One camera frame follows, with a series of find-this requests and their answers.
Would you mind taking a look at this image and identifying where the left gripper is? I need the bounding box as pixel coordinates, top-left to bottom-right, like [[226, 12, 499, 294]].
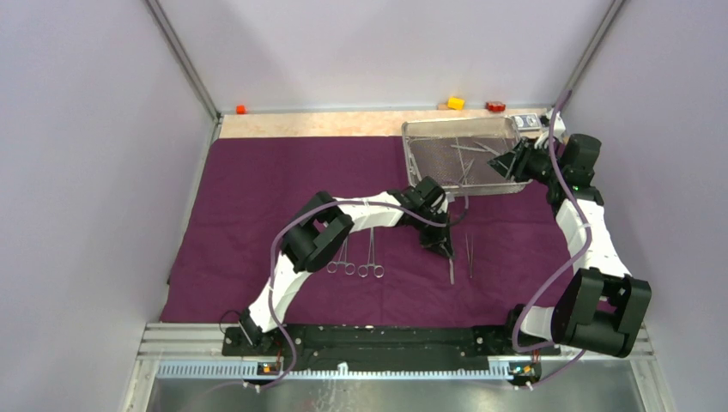
[[412, 206, 455, 261]]

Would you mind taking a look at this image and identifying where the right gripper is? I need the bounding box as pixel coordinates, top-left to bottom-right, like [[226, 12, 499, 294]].
[[486, 136, 566, 186]]

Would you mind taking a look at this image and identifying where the steel needle holder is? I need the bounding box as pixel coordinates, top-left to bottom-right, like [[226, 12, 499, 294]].
[[465, 233, 474, 279]]

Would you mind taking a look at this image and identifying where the blue playing card deck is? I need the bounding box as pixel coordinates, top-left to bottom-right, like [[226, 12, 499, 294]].
[[510, 113, 543, 136]]

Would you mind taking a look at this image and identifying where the metal mesh instrument tray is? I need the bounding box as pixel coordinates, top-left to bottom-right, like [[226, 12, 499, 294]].
[[402, 117, 528, 197]]

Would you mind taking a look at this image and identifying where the purple cloth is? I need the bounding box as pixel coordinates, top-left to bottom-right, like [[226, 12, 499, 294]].
[[160, 136, 571, 328]]

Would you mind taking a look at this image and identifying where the steel hemostat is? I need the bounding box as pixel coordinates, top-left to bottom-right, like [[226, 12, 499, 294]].
[[356, 228, 385, 279]]

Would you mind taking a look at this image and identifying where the steel forceps clamp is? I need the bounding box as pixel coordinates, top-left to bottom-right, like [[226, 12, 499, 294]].
[[326, 239, 356, 276]]

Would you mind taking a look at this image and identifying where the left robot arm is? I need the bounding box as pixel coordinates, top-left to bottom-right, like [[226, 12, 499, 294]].
[[239, 177, 457, 355]]

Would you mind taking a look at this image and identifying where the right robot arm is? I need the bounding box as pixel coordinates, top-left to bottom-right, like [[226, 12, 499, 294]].
[[489, 134, 652, 358]]

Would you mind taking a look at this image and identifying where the red small block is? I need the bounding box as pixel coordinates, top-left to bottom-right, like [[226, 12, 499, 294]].
[[484, 100, 507, 112]]

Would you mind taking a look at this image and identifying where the yellow small block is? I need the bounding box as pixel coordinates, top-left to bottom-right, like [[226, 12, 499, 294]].
[[446, 97, 465, 111]]

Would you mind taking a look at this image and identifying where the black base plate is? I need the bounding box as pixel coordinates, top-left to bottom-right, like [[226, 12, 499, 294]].
[[221, 321, 536, 373]]

